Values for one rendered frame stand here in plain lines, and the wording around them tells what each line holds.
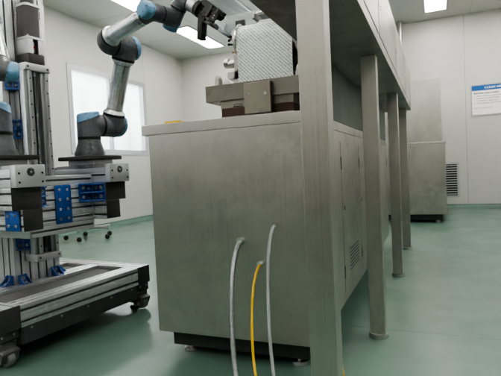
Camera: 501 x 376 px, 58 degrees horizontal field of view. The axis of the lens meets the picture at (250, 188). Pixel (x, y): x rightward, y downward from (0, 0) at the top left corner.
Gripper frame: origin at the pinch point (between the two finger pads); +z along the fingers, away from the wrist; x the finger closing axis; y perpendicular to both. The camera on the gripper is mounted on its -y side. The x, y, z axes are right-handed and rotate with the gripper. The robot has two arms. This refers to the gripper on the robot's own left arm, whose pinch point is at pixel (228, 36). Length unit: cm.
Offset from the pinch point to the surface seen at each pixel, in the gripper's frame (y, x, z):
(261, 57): 1.2, -6.9, 21.2
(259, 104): -11, -29, 40
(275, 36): 10.9, -6.9, 21.4
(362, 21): 28, -38, 56
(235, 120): -20, -33, 38
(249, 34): 5.8, -6.9, 11.3
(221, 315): -80, -33, 76
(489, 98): 119, 548, 101
